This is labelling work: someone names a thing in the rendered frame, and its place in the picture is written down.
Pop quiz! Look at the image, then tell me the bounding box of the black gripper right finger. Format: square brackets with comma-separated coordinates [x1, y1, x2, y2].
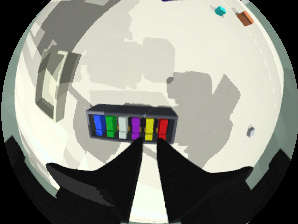
[156, 139, 254, 224]

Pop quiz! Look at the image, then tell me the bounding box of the small orange block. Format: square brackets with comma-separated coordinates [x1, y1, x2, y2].
[237, 11, 254, 27]

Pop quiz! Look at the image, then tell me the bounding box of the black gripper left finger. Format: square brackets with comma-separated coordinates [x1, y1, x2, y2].
[45, 137, 144, 224]

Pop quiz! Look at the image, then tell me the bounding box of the grey fuse block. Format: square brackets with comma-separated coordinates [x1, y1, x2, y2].
[85, 104, 178, 145]

